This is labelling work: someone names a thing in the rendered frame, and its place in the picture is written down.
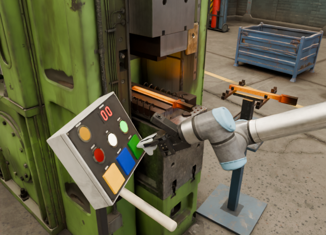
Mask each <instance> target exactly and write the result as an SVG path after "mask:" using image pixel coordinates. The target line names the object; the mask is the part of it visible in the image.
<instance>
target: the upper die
mask: <svg viewBox="0 0 326 235"><path fill-rule="evenodd" d="M187 36H188V30H184V31H180V32H176V33H171V34H167V35H162V36H158V37H153V38H152V37H147V36H142V35H137V34H133V33H129V37H130V49H131V50H135V51H139V52H142V53H146V54H150V55H154V56H158V57H162V56H166V55H169V54H173V53H176V52H179V51H183V50H186V49H187Z"/></svg>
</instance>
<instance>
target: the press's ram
mask: <svg viewBox="0 0 326 235"><path fill-rule="evenodd" d="M128 13H129V33H133V34H137V35H142V36H147V37H152V38H153V37H158V36H162V35H167V34H171V33H176V32H180V31H184V30H190V29H193V28H194V17H195V0H128Z"/></svg>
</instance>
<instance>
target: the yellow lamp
mask: <svg viewBox="0 0 326 235"><path fill-rule="evenodd" d="M80 136H81V137H82V139H84V140H86V141H87V140H89V139H90V132H89V130H88V129H87V128H86V127H82V128H81V129H80Z"/></svg>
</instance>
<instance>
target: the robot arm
mask: <svg viewBox="0 0 326 235"><path fill-rule="evenodd" d="M150 121H151V122H152V123H153V124H155V125H156V126H158V127H160V128H161V129H162V130H160V131H157V132H155V133H153V134H151V135H149V136H148V137H146V138H144V139H143V140H141V141H140V142H139V143H138V144H137V148H143V149H144V150H145V151H146V152H147V154H148V155H153V150H156V148H157V145H158V147H159V150H160V151H161V154H162V156H163V157H168V156H171V155H174V154H176V152H177V151H180V150H183V149H186V148H189V147H191V144H194V143H197V142H200V141H204V140H207V139H208V140H209V142H210V144H211V146H212V148H213V150H214V152H215V154H216V156H217V158H218V160H219V162H220V163H219V164H220V165H221V166H222V168H223V169H224V170H226V171H232V170H236V169H238V168H240V167H242V166H243V165H245V164H246V162H247V159H246V156H245V155H244V152H245V150H246V148H247V146H248V145H252V144H256V143H259V142H262V141H268V140H273V139H278V138H283V137H287V136H292V135H296V134H301V133H306V132H311V131H315V130H320V129H325V128H326V101H325V102H321V103H317V104H313V105H310V106H306V107H302V108H298V109H294V110H290V111H286V112H282V113H278V114H274V115H271V116H267V117H263V118H259V119H256V120H249V121H247V120H237V121H234V120H233V117H232V115H231V113H230V112H229V110H228V109H226V108H225V107H220V108H216V109H212V110H211V111H208V112H205V113H203V114H200V115H197V116H195V117H192V118H189V119H186V120H183V121H182V123H181V124H180V125H177V124H175V123H173V122H172V121H170V120H168V119H167V118H165V117H164V116H162V115H160V114H159V113H157V112H156V113H154V114H153V116H152V117H151V119H150ZM168 151H170V152H171V154H170V155H167V156H166V155H165V154H168Z"/></svg>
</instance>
